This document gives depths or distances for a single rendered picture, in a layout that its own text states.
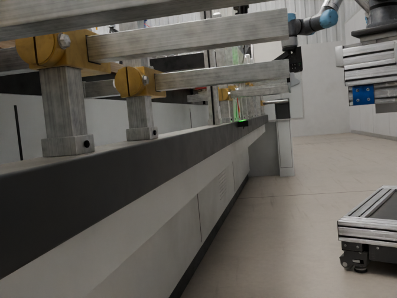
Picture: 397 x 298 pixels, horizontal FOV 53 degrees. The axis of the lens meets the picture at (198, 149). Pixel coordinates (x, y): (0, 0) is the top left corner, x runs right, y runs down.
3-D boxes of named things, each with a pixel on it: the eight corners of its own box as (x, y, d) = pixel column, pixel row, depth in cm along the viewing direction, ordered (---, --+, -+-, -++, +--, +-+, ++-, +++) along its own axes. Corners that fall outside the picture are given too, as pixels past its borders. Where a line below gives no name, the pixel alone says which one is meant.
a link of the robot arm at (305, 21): (324, 32, 189) (307, 31, 184) (307, 37, 199) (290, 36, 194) (323, 15, 189) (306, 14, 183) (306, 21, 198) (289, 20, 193)
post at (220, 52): (231, 127, 171) (221, 13, 167) (230, 128, 168) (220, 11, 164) (223, 128, 172) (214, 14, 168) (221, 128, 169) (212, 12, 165)
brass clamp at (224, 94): (234, 100, 177) (233, 88, 177) (230, 99, 164) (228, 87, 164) (220, 101, 178) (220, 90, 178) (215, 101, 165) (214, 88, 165)
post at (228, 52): (238, 134, 196) (231, 35, 192) (238, 135, 192) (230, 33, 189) (231, 135, 197) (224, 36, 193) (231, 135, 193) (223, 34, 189)
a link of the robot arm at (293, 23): (300, 12, 186) (286, 12, 182) (302, 36, 187) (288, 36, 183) (289, 16, 193) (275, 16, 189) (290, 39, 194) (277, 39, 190)
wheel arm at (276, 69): (289, 82, 71) (288, 58, 71) (290, 81, 68) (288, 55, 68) (71, 104, 81) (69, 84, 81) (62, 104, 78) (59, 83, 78)
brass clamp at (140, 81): (169, 97, 80) (166, 71, 80) (146, 94, 67) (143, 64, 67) (140, 100, 81) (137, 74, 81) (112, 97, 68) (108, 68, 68)
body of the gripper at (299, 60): (303, 71, 185) (300, 44, 184) (284, 73, 187) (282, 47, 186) (302, 72, 192) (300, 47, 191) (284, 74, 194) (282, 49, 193)
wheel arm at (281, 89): (288, 94, 168) (288, 84, 168) (288, 94, 165) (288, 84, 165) (189, 104, 178) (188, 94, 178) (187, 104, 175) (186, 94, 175)
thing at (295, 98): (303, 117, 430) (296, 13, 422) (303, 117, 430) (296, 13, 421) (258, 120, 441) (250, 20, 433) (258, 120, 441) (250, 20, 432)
